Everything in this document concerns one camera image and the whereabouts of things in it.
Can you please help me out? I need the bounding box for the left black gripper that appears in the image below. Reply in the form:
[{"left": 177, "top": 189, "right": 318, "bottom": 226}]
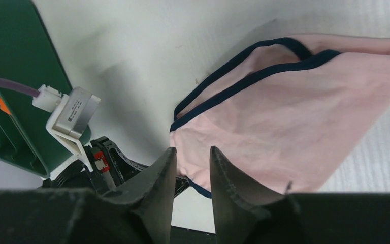
[{"left": 42, "top": 136, "right": 190, "bottom": 198}]

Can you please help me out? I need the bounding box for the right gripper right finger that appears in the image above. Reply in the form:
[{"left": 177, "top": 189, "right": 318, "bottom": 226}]
[{"left": 210, "top": 146, "right": 390, "bottom": 243}]

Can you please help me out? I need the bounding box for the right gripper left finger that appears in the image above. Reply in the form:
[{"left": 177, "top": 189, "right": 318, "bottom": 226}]
[{"left": 0, "top": 147, "right": 176, "bottom": 243}]

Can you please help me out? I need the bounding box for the pink underwear navy trim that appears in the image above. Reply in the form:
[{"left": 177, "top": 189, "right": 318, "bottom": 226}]
[{"left": 169, "top": 34, "right": 390, "bottom": 198}]

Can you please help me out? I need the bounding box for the green compartment tray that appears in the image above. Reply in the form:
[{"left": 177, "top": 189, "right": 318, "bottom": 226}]
[{"left": 0, "top": 1, "right": 72, "bottom": 177}]

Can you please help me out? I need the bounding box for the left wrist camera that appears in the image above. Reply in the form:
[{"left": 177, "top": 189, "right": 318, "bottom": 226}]
[{"left": 32, "top": 84, "right": 101, "bottom": 172}]

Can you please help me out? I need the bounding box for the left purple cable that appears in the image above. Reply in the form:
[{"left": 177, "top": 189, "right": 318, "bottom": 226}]
[{"left": 0, "top": 76, "right": 41, "bottom": 99}]

